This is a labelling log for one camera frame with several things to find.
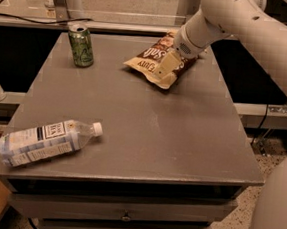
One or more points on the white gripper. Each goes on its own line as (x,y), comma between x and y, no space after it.
(184,47)

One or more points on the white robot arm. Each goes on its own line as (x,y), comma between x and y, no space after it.
(266,41)

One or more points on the grey drawer cabinet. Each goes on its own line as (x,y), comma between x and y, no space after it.
(171,159)

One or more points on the green soda can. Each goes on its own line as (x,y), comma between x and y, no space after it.
(81,45)

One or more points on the upper drawer knob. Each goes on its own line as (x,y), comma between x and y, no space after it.
(126,217)

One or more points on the brown chip bag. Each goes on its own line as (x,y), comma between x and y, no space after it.
(147,61)

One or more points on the clear plastic water bottle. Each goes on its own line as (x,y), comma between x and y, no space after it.
(49,141)

